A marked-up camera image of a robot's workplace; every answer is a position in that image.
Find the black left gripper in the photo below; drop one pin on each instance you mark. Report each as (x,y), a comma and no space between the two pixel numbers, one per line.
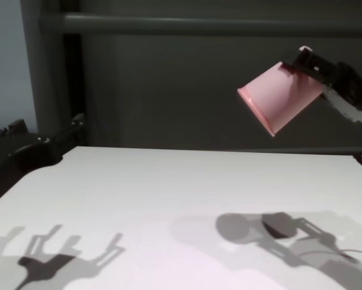
(17,157)

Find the pink plastic cup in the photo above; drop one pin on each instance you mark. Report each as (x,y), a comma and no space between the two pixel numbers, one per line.
(274,99)

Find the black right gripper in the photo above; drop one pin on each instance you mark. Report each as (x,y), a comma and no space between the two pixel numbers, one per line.
(353,87)

